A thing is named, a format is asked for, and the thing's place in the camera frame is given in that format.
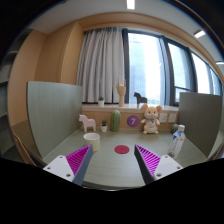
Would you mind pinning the right grey desk partition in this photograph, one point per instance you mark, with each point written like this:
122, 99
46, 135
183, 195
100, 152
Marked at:
201, 116

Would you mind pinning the grey desk partition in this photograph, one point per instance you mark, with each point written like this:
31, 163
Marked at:
201, 116
53, 113

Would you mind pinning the white wall socket right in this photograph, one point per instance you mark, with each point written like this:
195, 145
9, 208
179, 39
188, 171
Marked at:
172, 118

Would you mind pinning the white wall socket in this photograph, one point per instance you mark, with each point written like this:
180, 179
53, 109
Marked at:
172, 118
163, 117

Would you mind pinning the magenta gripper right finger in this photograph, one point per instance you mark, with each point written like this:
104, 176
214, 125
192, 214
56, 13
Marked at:
154, 167

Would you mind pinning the red round coaster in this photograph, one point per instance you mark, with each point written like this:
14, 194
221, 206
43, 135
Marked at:
122, 149

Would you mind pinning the small potted plant on desk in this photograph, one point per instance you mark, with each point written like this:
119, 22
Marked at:
104, 126

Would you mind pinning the left grey desk partition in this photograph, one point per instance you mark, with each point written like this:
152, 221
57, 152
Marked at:
53, 113

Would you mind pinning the pink wooden horse figure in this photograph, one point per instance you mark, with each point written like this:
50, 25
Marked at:
87, 122

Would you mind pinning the clear plastic water bottle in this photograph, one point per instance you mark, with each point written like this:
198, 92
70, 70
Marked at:
177, 142

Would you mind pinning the grey white curtain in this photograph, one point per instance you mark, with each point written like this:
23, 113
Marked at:
101, 64

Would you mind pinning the potted plant on sill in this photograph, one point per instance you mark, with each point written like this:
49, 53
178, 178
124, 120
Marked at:
101, 101

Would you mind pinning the white wall socket left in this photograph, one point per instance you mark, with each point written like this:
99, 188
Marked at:
163, 117

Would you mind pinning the small round green cactus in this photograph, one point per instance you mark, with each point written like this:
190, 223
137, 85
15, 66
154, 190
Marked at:
174, 128

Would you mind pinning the dark horse figure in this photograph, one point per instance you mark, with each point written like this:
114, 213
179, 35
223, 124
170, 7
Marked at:
139, 98

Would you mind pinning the tall green cactus ornament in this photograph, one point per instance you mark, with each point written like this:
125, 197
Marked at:
115, 120

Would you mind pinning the wooden hand model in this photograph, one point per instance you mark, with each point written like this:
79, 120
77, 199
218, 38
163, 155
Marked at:
121, 89

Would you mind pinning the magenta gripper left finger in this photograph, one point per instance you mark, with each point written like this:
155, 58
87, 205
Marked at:
72, 167

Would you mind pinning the purple round number sign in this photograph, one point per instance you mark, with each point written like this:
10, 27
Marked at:
133, 121

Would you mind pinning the cream yellow paper cup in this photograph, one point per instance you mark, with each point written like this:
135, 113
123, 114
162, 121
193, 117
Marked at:
92, 139

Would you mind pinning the plush mouse toy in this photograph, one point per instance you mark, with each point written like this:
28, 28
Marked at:
150, 120

